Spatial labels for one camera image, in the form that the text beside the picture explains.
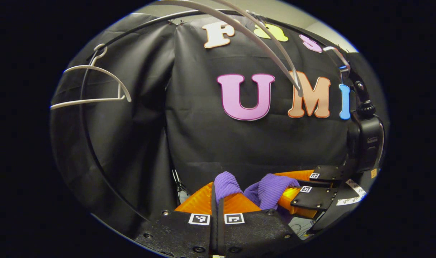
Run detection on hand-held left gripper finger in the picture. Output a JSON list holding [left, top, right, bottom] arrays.
[[218, 192, 304, 258], [134, 181, 218, 258]]

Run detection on purple knit garment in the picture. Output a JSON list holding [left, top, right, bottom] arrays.
[[214, 171, 301, 224]]

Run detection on white clothes hanger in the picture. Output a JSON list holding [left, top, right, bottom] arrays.
[[157, 0, 304, 97], [50, 44, 132, 110]]

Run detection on black backdrop cloth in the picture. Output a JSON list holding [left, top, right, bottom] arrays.
[[49, 13, 389, 237]]

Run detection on black clothes rail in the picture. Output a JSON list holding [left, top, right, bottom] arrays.
[[79, 9, 347, 223]]

